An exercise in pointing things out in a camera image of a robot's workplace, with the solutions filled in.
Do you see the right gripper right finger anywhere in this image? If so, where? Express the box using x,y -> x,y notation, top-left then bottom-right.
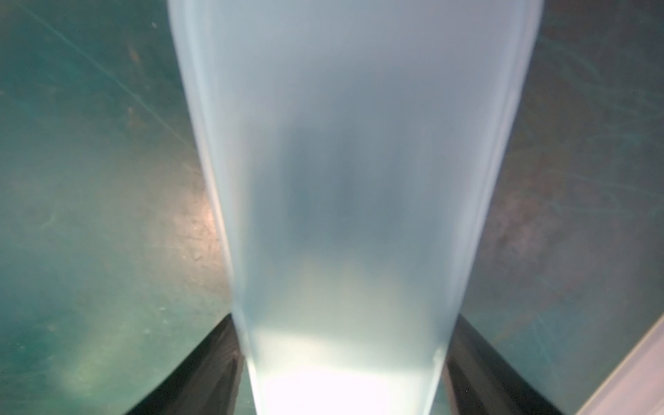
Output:
443,316 -> 562,415

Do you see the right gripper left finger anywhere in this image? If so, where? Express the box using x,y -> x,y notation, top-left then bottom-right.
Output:
128,315 -> 244,415

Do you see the teal translucent pencil case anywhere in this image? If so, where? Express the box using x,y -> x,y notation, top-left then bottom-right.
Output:
168,1 -> 543,414

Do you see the clear rounded pencil case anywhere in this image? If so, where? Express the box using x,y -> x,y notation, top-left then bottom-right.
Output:
578,318 -> 664,415

